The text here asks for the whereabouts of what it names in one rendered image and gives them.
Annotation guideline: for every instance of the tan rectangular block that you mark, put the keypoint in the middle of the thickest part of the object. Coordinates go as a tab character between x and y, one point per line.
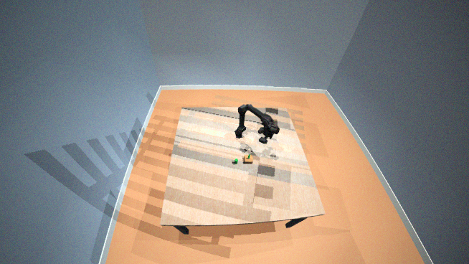
248	161

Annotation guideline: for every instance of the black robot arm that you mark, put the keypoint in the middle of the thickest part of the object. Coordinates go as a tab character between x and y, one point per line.
265	118

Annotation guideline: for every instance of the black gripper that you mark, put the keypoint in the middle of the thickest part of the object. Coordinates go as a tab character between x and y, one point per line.
267	134

